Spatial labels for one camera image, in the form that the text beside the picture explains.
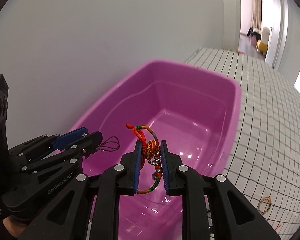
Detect rainbow cord bracelet red charm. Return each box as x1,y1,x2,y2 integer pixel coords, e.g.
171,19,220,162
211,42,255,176
126,123,163,194

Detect white black grid tablecloth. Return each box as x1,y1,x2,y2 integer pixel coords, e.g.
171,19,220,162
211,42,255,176
186,48,300,239

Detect pink plastic bin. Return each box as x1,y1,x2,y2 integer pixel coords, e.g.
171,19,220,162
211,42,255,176
70,60,242,239

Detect white yellow plush toy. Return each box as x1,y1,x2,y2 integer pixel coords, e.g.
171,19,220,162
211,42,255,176
256,27,271,55

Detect yellow braided beaded bracelet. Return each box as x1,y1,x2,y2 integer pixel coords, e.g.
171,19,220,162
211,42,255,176
257,196,273,215

